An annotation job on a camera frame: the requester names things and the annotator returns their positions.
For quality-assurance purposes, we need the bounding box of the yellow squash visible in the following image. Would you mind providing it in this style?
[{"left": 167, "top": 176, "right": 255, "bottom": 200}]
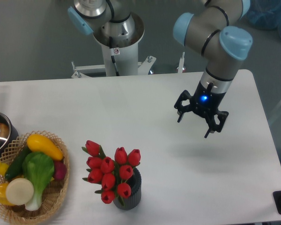
[{"left": 26, "top": 134, "right": 64, "bottom": 161}]

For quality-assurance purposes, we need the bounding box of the dark green cucumber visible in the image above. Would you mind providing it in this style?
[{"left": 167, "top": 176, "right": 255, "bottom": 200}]
[{"left": 4, "top": 145, "right": 31, "bottom": 181}]

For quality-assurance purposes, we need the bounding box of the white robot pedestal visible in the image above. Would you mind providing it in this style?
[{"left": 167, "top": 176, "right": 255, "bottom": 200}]
[{"left": 93, "top": 12, "right": 144, "bottom": 76}]

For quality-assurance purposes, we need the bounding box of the red tulip bouquet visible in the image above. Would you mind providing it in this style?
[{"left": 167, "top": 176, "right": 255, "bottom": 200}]
[{"left": 82, "top": 140, "right": 141, "bottom": 204}]

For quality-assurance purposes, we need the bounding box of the white round onion slice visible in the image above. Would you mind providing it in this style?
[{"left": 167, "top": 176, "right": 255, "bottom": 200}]
[{"left": 6, "top": 178, "right": 34, "bottom": 205}]

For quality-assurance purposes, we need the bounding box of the small yellow banana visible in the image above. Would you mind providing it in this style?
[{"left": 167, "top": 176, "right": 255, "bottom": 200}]
[{"left": 0, "top": 161, "right": 9, "bottom": 177}]

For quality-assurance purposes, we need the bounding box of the red radish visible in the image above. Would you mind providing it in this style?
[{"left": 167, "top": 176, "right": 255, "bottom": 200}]
[{"left": 53, "top": 161, "right": 67, "bottom": 180}]

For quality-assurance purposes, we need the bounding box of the dark grey ribbed vase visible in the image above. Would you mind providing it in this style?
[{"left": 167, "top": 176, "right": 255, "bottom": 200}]
[{"left": 113, "top": 168, "right": 142, "bottom": 210}]

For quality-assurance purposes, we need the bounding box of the green bok choy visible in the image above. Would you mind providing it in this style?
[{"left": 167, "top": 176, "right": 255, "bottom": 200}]
[{"left": 22, "top": 152, "right": 54, "bottom": 211}]

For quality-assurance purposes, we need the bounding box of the woven wicker basket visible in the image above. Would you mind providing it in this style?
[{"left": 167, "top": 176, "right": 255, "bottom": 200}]
[{"left": 0, "top": 131, "right": 70, "bottom": 225}]

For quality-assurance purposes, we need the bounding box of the yellow bell pepper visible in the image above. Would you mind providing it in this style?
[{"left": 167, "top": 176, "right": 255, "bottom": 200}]
[{"left": 0, "top": 183, "right": 14, "bottom": 206}]

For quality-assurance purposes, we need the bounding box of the white metal base frame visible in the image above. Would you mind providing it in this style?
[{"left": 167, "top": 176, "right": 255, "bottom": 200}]
[{"left": 71, "top": 52, "right": 186, "bottom": 78}]

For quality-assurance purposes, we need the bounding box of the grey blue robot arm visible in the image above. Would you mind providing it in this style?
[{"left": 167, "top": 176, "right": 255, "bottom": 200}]
[{"left": 67, "top": 0, "right": 253, "bottom": 133}]

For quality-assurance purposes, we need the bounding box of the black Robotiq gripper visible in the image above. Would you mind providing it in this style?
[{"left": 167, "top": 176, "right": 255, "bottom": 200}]
[{"left": 174, "top": 82, "right": 229, "bottom": 138}]

